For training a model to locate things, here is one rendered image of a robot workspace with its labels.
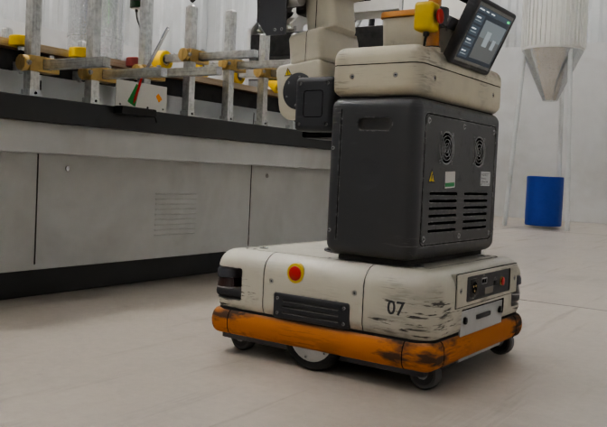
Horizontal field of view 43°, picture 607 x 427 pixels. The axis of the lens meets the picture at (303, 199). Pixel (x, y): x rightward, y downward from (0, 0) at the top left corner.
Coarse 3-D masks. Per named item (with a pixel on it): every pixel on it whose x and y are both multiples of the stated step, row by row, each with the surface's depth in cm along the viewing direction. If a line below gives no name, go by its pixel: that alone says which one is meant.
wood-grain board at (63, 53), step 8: (0, 40) 256; (8, 40) 258; (8, 48) 263; (16, 48) 262; (48, 48) 272; (56, 48) 274; (56, 56) 278; (64, 56) 278; (112, 64) 297; (120, 64) 300; (200, 80) 339; (208, 80) 344; (216, 80) 349; (240, 88) 364; (248, 88) 369; (256, 88) 374; (272, 96) 388
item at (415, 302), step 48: (240, 288) 207; (288, 288) 196; (336, 288) 188; (384, 288) 180; (432, 288) 175; (240, 336) 208; (288, 336) 195; (336, 336) 187; (384, 336) 181; (432, 336) 176; (480, 336) 196
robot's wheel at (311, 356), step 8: (296, 352) 196; (304, 352) 194; (312, 352) 193; (320, 352) 191; (296, 360) 196; (304, 360) 194; (312, 360) 193; (320, 360) 192; (328, 360) 190; (336, 360) 190; (312, 368) 193; (320, 368) 192
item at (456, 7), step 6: (408, 0) 478; (414, 0) 476; (420, 0) 474; (426, 0) 472; (444, 0) 465; (450, 0) 463; (456, 0) 461; (408, 6) 478; (414, 6) 476; (450, 6) 463; (456, 6) 461; (462, 6) 459; (450, 12) 463; (456, 12) 461; (456, 18) 461
